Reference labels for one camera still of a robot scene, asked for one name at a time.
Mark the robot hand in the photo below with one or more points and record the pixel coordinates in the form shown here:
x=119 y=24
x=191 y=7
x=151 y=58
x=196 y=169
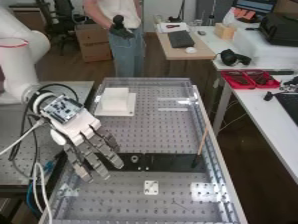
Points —
x=75 y=123

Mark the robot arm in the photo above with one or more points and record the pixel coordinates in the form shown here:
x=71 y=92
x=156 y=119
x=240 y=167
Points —
x=18 y=60

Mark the large metal nut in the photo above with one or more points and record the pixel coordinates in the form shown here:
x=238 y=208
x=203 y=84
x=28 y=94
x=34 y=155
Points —
x=133 y=159

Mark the small white box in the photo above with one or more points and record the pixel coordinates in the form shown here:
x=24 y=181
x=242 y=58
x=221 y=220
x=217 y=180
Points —
x=116 y=100

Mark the clear box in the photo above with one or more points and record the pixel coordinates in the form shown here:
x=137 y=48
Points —
x=177 y=140

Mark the person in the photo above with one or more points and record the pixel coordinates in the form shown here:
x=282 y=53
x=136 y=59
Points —
x=127 y=53

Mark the cardboard box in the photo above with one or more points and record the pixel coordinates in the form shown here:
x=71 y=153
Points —
x=93 y=43

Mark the black plate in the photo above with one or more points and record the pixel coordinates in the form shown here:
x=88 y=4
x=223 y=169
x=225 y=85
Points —
x=173 y=162

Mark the small white square plate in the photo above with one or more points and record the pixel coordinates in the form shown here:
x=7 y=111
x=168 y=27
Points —
x=151 y=187

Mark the thin stick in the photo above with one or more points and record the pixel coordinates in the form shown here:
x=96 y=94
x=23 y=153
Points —
x=203 y=143

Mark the black handheld controller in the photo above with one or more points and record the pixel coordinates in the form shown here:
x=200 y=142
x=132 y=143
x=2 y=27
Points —
x=120 y=30

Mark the black office chair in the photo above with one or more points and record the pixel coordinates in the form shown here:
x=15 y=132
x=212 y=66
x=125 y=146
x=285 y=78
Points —
x=60 y=16

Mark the white mouse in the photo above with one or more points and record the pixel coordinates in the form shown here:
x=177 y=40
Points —
x=191 y=50

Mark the black keyboard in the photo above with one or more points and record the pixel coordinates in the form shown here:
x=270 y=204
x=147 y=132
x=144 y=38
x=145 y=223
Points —
x=289 y=106
x=180 y=39

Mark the wooden desk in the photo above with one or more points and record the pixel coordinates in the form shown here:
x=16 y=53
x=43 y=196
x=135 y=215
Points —
x=200 y=54

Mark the white flat box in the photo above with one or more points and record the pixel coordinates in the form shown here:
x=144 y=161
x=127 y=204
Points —
x=173 y=27

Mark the red tray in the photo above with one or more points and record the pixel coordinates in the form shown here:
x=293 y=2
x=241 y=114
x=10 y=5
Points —
x=264 y=79
x=238 y=80

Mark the black headphones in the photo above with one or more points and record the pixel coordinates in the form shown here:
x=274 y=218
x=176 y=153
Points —
x=233 y=56

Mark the white desk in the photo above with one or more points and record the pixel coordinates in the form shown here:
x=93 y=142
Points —
x=266 y=56
x=266 y=130

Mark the small wooden box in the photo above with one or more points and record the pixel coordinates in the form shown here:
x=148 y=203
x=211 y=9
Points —
x=224 y=31

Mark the small black object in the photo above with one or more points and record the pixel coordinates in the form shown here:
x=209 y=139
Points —
x=268 y=96

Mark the computer screen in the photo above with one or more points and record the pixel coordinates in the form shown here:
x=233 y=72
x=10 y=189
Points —
x=254 y=5

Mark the black bag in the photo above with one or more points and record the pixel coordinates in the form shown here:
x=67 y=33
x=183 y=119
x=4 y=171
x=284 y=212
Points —
x=280 y=30

